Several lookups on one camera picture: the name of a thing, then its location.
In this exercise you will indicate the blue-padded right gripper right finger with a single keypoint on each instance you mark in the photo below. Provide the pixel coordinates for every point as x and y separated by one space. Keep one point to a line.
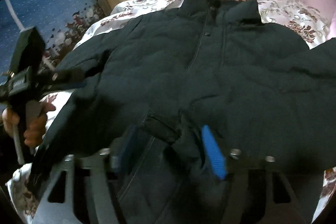
216 158

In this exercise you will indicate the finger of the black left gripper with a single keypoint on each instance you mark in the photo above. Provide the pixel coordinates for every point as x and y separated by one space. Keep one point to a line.
62 80

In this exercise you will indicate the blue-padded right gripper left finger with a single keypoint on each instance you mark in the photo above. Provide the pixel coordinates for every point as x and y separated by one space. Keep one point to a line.
122 150

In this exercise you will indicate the black padded jacket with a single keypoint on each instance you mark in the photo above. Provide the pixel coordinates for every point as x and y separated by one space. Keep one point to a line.
210 77

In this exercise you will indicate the left hand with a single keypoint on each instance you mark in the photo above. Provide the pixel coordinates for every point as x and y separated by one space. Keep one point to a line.
34 131

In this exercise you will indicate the blue fabric wardrobe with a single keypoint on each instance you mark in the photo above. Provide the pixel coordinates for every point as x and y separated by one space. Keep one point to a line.
61 23

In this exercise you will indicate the floral satin bedspread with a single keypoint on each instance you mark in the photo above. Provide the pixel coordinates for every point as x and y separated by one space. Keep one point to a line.
283 8

